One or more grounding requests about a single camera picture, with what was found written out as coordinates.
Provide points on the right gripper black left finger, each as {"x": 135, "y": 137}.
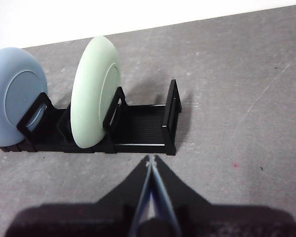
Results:
{"x": 88, "y": 219}

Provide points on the blue round plate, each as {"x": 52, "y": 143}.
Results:
{"x": 22, "y": 96}

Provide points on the black plastic plate rack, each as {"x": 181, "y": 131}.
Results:
{"x": 143, "y": 123}

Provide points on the green round plate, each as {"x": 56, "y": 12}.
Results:
{"x": 88, "y": 98}

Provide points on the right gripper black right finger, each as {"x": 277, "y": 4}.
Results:
{"x": 224, "y": 222}

